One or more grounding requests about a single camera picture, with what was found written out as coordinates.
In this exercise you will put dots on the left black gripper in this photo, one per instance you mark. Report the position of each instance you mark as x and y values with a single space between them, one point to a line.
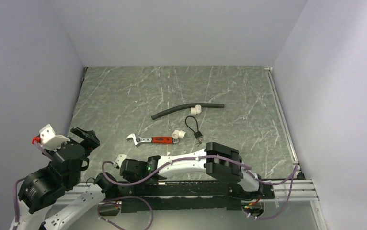
89 140

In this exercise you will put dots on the small metal key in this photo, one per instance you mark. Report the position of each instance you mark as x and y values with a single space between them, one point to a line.
199 141

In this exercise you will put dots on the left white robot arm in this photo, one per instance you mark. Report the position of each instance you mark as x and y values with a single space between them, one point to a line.
35 194

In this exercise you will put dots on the white pipe elbow near wrench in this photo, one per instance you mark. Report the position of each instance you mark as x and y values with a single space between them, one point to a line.
178 134

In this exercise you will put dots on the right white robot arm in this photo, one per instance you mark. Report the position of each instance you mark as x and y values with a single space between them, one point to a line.
220 162

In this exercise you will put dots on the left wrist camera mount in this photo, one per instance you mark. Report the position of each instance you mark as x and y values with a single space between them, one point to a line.
49 139

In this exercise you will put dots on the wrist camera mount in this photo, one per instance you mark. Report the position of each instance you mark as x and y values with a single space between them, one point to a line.
119 160
49 139

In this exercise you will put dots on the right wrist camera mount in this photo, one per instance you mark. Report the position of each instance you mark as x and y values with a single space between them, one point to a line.
119 160

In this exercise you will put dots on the red handled adjustable wrench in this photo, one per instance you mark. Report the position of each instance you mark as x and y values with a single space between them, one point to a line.
152 140

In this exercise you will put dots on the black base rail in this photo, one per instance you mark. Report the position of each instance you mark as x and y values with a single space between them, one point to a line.
183 195

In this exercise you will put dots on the white pipe elbow near hose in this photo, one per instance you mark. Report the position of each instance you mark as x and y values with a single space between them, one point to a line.
197 109

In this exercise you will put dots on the aluminium rail right edge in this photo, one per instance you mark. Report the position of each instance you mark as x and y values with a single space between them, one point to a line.
304 189

